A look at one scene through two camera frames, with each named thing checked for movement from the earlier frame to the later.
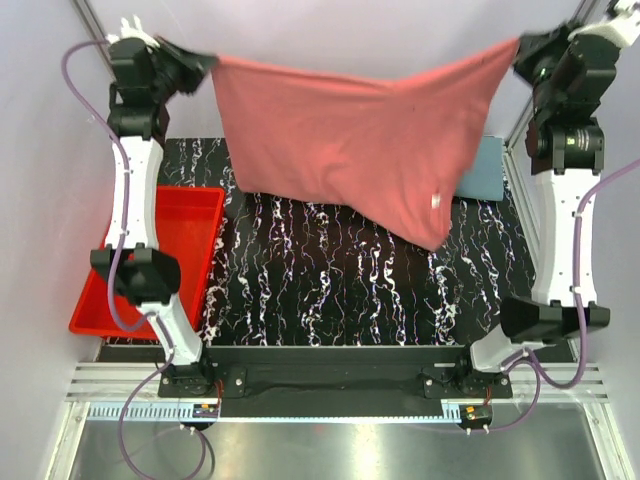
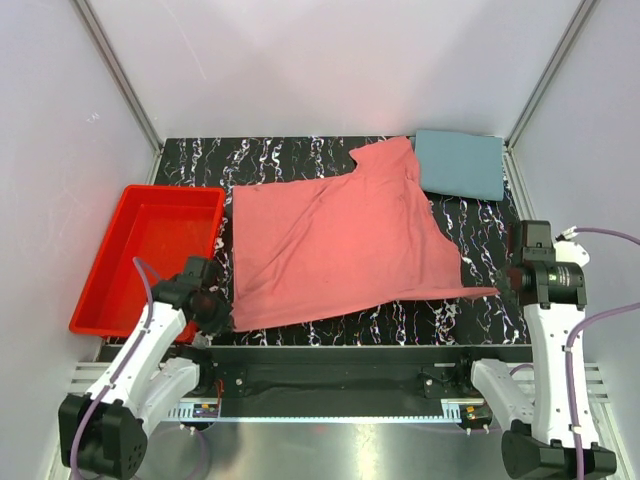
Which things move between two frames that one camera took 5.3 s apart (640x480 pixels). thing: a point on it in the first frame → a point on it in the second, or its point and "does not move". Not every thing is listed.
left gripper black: [193, 65] → [222, 319]
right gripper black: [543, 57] → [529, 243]
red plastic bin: [182, 225] does not move
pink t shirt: [394, 147] → [341, 239]
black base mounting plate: [336, 374] does not move
